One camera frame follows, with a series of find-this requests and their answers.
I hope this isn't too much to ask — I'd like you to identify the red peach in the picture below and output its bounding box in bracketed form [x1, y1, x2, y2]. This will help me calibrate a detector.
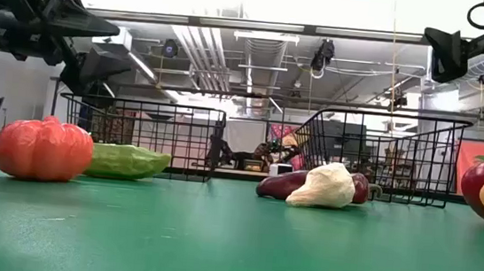
[0, 111, 98, 187]

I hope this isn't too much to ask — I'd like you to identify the green toy cucumber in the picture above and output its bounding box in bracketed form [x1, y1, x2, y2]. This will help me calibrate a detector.
[82, 140, 174, 185]

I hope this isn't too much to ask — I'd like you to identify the white toy garlic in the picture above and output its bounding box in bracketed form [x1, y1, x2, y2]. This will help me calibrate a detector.
[285, 157, 360, 214]

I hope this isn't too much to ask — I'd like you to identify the purple toy eggplant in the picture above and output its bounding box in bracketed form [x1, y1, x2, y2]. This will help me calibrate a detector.
[254, 162, 385, 211]

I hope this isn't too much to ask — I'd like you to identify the overhead light bar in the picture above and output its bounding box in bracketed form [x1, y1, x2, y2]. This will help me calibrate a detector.
[86, 3, 431, 50]

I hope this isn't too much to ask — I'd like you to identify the white ceiling light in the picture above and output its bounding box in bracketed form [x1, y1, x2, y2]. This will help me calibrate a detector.
[232, 28, 301, 48]

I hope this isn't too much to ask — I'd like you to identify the white board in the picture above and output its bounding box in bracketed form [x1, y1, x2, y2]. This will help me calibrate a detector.
[222, 118, 269, 157]

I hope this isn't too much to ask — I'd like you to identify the small white box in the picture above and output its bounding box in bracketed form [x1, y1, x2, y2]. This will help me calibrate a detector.
[268, 161, 294, 180]

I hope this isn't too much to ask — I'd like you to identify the green table mat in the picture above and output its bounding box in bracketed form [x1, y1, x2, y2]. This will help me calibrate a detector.
[0, 155, 484, 271]

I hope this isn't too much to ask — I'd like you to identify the black wire basket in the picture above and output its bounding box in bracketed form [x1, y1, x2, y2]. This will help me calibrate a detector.
[54, 90, 229, 185]
[288, 104, 475, 213]

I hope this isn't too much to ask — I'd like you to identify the black hanging ceiling camera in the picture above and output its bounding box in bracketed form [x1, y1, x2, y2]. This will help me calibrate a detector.
[308, 37, 337, 74]

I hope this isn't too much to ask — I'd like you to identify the silver air duct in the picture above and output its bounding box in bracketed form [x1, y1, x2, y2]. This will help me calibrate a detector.
[238, 36, 288, 113]

